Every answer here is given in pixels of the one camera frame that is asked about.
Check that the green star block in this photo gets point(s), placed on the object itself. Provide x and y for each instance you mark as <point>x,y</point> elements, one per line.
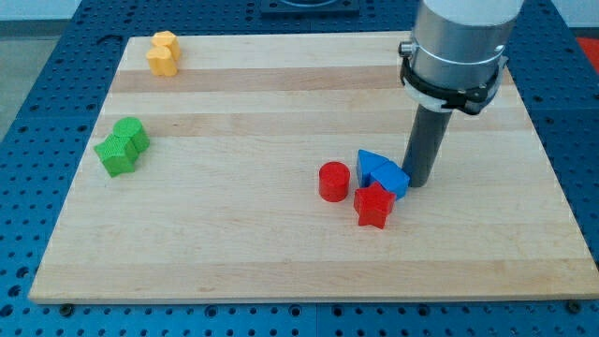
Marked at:
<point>117,155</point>

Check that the blue cube block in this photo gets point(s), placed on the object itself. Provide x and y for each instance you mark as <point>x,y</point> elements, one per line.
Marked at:
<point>392,178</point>

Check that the green cylinder block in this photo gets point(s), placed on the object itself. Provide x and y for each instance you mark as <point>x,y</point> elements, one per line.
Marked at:
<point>132,128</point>

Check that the yellow heart block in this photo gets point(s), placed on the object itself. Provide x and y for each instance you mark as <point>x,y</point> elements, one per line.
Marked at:
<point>161,61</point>

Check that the red star block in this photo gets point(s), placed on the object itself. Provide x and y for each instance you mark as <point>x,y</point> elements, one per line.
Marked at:
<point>373,204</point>

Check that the wooden board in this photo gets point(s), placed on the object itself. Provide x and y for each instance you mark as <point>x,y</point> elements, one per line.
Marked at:
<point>224,204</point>

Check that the red cylinder block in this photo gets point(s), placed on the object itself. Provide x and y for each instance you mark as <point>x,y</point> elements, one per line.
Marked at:
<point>333,181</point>

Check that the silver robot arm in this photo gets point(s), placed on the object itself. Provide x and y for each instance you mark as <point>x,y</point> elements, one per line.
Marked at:
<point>454,58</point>

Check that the yellow hexagon block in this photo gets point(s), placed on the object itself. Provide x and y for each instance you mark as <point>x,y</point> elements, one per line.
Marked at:
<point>170,41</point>

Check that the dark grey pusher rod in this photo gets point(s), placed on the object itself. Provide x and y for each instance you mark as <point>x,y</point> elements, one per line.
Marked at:
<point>425,140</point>

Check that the blue triangle block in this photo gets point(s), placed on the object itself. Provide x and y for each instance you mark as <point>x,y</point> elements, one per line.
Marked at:
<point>367,163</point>

